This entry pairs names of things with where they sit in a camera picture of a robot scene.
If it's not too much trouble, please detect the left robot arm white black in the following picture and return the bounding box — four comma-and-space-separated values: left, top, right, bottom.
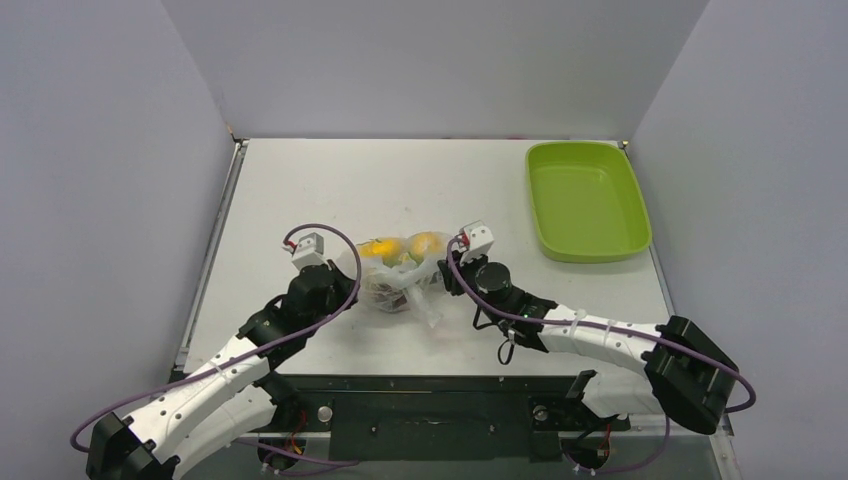
85, 262, 358, 479

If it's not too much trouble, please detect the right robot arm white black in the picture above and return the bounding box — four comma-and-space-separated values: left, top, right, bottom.
438, 254, 739, 435

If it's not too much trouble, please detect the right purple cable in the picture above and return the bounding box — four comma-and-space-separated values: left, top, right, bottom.
445, 238, 758, 415

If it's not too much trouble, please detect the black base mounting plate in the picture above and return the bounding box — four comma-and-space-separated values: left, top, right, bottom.
258, 371, 630, 462

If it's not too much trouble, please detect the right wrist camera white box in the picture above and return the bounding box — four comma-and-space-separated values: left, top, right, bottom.
460, 220, 495, 258

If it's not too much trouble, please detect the green plastic tray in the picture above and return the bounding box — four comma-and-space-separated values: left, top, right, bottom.
525, 141, 653, 264

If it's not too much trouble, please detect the clear plastic bag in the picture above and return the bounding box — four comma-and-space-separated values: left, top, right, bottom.
334, 236, 447, 327

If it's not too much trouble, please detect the aluminium table rail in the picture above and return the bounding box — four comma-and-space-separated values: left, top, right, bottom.
171, 139, 250, 373

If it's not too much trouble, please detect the yellow fake fruit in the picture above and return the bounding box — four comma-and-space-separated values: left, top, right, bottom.
407, 231, 450, 263
357, 237, 406, 264

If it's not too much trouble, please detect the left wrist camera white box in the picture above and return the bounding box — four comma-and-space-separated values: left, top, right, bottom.
291, 233, 326, 271

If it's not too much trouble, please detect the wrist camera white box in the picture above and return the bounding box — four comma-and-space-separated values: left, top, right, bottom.
291, 233, 326, 271
460, 220, 495, 258

